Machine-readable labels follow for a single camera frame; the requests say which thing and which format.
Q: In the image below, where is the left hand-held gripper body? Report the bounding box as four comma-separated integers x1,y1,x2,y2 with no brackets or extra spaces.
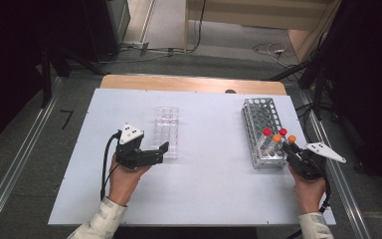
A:
113,122,147,170

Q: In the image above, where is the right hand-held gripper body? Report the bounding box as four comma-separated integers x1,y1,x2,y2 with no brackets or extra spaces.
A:
286,142,347,181

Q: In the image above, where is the orange cap test tube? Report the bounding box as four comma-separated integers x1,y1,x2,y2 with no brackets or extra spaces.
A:
262,133,283,158
280,133,297,150

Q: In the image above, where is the clear acrylic test tube rack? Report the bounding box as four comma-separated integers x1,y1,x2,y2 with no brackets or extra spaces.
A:
151,106,180,159

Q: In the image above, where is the metal test tube rack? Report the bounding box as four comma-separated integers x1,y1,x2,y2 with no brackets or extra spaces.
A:
241,97,291,170

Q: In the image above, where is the person's right hand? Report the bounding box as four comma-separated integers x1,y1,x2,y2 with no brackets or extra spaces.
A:
287,164,327,215

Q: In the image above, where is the person's left hand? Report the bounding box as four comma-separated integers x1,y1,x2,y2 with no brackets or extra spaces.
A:
107,154,152,207

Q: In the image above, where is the red cap test tube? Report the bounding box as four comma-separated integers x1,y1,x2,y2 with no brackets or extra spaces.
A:
256,126,273,157
272,127,288,147

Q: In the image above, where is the white table board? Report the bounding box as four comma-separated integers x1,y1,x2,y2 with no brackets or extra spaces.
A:
48,88,336,227

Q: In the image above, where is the black metal stand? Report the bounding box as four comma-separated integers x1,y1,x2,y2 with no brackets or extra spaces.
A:
268,19,349,121
39,42,108,110

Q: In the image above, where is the wooden table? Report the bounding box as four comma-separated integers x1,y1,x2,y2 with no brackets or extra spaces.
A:
98,74,287,97

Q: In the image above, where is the dark cabinet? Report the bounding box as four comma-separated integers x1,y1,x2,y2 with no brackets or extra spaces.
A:
82,0,131,64

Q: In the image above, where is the light wooden furniture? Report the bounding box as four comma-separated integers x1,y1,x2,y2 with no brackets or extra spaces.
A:
183,0,343,63

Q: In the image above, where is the black floor cable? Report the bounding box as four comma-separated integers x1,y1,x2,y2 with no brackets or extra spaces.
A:
294,102,329,147

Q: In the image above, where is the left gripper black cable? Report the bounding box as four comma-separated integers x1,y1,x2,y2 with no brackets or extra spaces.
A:
99,130,122,201

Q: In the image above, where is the aluminium floor rail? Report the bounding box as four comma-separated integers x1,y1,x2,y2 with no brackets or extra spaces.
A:
296,89,373,239
0,76,65,239

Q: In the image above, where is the white floor cable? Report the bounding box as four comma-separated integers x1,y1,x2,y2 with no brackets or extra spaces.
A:
252,42,292,70

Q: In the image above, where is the black hanging cable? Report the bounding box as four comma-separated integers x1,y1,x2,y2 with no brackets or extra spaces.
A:
183,0,209,54

